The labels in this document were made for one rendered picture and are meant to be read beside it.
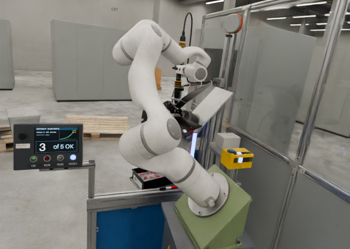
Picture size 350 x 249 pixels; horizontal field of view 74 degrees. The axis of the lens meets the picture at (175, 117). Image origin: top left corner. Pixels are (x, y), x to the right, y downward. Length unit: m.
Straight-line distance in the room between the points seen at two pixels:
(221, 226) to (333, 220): 0.85
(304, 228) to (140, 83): 1.37
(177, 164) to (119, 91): 6.46
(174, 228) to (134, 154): 0.39
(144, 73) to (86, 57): 6.05
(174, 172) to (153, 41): 0.46
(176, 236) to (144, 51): 0.70
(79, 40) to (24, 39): 6.78
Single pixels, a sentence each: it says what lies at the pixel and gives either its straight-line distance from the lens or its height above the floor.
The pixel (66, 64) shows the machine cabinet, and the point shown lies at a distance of 6.81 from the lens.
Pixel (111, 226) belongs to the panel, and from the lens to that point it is 1.43.
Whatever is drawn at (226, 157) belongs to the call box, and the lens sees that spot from 1.42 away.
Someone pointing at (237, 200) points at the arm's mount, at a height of 1.11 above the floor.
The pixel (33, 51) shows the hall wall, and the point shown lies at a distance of 13.40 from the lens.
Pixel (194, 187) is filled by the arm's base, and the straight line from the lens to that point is 0.87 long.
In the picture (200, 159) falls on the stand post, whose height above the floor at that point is 0.78.
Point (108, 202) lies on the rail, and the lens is 1.32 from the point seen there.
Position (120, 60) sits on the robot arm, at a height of 1.54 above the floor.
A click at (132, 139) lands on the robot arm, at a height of 1.32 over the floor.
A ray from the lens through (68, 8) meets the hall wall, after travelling 13.57.
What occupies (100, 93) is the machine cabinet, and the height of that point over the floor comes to 0.24.
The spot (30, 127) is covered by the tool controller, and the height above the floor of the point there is 1.24.
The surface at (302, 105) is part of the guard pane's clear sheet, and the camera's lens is 1.68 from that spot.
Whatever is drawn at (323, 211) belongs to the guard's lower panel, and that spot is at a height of 0.83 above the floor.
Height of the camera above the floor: 1.60
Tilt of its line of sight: 16 degrees down
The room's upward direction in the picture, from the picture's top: 6 degrees clockwise
